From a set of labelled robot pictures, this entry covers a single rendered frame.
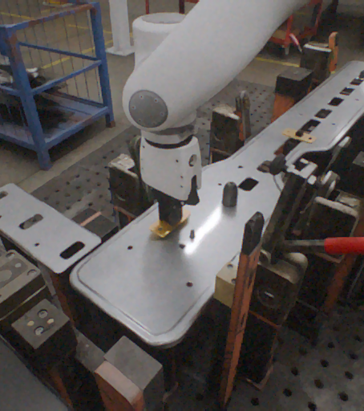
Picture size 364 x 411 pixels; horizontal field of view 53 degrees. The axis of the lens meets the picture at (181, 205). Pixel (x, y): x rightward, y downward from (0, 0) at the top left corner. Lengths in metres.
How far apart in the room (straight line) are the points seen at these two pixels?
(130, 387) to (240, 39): 0.34
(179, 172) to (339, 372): 0.57
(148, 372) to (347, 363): 0.68
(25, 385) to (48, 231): 0.30
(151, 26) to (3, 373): 0.45
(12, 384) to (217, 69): 0.42
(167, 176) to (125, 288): 0.19
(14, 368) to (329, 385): 0.62
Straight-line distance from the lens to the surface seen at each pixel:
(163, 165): 0.57
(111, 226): 0.72
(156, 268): 0.61
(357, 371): 0.92
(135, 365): 0.29
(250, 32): 0.43
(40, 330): 0.48
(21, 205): 0.79
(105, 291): 0.59
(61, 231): 0.70
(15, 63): 2.46
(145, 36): 0.48
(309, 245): 0.52
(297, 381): 0.87
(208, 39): 0.41
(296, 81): 1.29
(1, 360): 0.53
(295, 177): 0.45
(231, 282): 0.51
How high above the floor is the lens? 1.46
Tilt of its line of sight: 40 degrees down
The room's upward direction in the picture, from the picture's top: straight up
